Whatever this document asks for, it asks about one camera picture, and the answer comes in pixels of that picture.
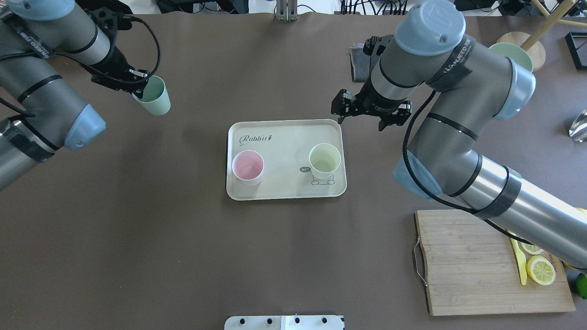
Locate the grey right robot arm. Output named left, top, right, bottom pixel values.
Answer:
left=331, top=0, right=587, bottom=271

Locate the green bowl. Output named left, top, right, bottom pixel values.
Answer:
left=489, top=43, right=534, bottom=72

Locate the lower lemon slice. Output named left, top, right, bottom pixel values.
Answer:
left=526, top=255, right=556, bottom=286

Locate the upper lemon slice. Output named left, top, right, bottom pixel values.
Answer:
left=520, top=242, right=544, bottom=255

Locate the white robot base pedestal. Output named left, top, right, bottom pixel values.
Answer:
left=224, top=315, right=345, bottom=330

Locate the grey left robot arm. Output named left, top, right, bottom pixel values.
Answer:
left=0, top=0, right=152, bottom=188

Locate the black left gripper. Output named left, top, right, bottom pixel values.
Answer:
left=91, top=46, right=148, bottom=92

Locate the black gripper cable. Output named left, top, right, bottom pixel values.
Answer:
left=402, top=89, right=532, bottom=246
left=0, top=16, right=161, bottom=85

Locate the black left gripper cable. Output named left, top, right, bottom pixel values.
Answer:
left=0, top=16, right=161, bottom=85

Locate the cream rabbit tray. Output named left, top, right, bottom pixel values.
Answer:
left=226, top=119, right=347, bottom=201

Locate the wooden cup stand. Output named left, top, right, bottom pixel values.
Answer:
left=496, top=0, right=586, bottom=72

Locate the grey folded cloth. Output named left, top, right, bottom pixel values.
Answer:
left=349, top=43, right=380, bottom=83

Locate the lemon slice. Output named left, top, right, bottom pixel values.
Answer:
left=526, top=255, right=556, bottom=286
left=520, top=242, right=544, bottom=255

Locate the wooden cutting board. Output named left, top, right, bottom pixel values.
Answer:
left=415, top=209, right=575, bottom=317

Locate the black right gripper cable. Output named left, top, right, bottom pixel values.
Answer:
left=402, top=89, right=532, bottom=246

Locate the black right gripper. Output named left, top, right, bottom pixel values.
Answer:
left=331, top=82, right=412, bottom=132

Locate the pale yellow plastic cup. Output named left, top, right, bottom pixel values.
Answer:
left=309, top=143, right=342, bottom=180

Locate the green plastic cup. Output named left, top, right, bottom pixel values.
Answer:
left=132, top=75, right=171, bottom=116

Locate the yellow plastic knife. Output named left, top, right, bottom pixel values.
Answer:
left=510, top=238, right=528, bottom=286

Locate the pink plastic cup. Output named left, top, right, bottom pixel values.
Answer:
left=231, top=150, right=264, bottom=186

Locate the green lime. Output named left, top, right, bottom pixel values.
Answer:
left=575, top=273, right=587, bottom=300

